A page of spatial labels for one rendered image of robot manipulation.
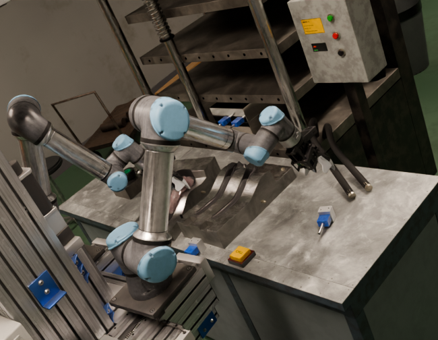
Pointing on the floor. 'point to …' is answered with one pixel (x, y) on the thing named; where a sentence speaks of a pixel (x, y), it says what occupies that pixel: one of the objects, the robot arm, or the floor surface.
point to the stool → (52, 163)
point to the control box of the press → (343, 57)
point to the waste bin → (414, 33)
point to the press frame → (396, 50)
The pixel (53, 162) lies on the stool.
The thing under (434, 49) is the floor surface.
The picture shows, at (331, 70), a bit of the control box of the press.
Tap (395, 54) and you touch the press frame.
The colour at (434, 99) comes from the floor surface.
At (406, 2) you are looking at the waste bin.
